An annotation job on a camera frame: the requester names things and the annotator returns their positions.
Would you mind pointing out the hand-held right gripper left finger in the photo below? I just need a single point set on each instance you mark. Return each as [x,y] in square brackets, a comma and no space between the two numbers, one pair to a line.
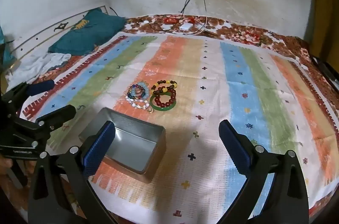
[99,149]

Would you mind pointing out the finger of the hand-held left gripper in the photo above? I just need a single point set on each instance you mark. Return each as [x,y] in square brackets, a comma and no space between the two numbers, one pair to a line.
[61,112]
[39,87]

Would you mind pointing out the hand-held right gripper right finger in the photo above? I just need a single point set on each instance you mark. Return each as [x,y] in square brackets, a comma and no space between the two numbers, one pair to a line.
[234,149]

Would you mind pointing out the rectangular metal tin box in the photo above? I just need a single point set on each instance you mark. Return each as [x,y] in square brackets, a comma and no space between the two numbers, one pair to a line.
[132,144]

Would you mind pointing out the green jade bangle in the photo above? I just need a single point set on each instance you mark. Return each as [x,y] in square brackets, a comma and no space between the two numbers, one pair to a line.
[161,108]

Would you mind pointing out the person's left hand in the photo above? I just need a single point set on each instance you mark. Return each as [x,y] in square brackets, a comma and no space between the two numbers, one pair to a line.
[4,164]

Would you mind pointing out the crumpled white cloth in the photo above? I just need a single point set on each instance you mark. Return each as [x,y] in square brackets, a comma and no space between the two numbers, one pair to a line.
[39,65]

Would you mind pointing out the striped colourful cloth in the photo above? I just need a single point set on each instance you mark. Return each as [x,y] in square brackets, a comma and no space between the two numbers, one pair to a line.
[212,80]

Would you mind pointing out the teal pillow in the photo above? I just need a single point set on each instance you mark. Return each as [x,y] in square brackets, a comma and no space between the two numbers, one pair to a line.
[87,30]

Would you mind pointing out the white charger adapter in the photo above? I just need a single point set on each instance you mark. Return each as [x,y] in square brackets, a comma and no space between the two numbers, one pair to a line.
[186,27]

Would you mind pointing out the yellow panel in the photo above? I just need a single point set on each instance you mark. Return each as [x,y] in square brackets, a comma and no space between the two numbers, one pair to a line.
[327,9]

